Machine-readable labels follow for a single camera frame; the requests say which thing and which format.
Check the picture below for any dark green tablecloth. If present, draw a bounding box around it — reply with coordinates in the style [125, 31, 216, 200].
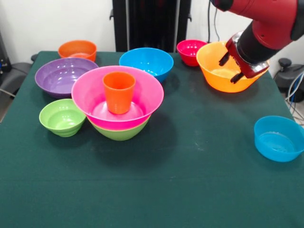
[0, 51, 304, 228]

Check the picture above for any medium blue bowl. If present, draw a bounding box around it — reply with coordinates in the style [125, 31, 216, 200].
[118, 47, 174, 84]

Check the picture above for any large pink bowl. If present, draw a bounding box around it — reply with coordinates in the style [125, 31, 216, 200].
[71, 65, 165, 131]

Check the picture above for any medium green bowl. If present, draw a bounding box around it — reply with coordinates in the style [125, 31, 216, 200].
[88, 116, 151, 142]

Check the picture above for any small pink-red bowl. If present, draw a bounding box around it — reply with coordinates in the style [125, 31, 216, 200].
[176, 39, 209, 67]

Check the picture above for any large orange bowl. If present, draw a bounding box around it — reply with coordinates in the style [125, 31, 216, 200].
[196, 40, 270, 93]

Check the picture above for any orange cup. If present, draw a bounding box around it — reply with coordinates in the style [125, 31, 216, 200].
[102, 71, 136, 115]

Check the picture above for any thin black wall cable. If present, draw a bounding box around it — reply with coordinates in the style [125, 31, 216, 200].
[213, 7, 221, 42]

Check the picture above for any black chair base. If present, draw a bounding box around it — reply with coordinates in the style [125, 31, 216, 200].
[274, 57, 304, 103]
[0, 62, 31, 98]

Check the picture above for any thick black wall cable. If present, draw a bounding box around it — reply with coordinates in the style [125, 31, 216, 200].
[206, 0, 213, 44]

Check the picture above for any small green bowl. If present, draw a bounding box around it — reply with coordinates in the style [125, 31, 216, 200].
[38, 98, 86, 138]

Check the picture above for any purple bowl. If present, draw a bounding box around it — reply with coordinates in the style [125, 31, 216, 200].
[35, 57, 99, 99]

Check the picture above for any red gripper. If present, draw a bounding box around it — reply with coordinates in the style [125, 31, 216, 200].
[218, 37, 265, 85]

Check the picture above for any small blue bowl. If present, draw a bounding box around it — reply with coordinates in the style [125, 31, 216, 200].
[254, 115, 304, 163]

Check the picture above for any tangle of floor cables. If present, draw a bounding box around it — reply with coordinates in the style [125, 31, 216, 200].
[285, 71, 304, 122]

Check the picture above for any small orange bowl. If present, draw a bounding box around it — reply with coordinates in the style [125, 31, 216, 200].
[58, 39, 97, 63]

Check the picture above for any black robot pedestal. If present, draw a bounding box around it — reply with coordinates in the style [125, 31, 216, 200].
[109, 0, 192, 53]

